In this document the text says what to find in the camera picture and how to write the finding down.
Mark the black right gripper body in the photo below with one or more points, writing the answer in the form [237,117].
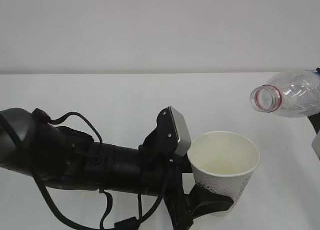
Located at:
[315,121]

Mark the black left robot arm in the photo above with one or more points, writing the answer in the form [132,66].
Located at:
[56,156]

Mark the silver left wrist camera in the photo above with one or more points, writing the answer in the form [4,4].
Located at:
[183,136]

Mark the white paper coffee cup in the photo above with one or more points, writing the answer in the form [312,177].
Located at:
[223,162]

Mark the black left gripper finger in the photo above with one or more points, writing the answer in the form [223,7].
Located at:
[201,201]

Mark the clear plastic water bottle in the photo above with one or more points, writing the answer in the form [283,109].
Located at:
[292,94]

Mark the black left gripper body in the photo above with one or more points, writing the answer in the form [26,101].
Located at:
[158,159]

